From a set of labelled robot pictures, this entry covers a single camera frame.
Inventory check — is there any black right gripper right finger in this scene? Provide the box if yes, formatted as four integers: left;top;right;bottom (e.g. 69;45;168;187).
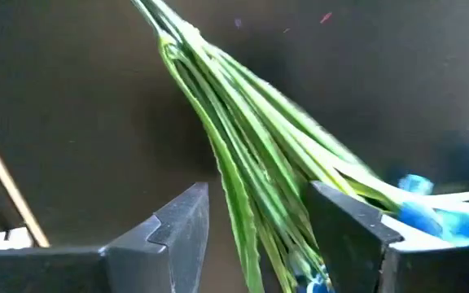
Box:
304;181;469;293

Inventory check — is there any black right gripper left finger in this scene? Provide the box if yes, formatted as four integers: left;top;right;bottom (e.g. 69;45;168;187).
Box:
0;181;210;293

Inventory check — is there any blue artificial flower bunch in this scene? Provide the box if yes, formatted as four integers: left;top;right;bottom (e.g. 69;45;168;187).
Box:
130;0;469;293

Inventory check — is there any black table edge rail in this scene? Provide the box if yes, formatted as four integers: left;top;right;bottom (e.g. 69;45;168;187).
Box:
0;112;51;249

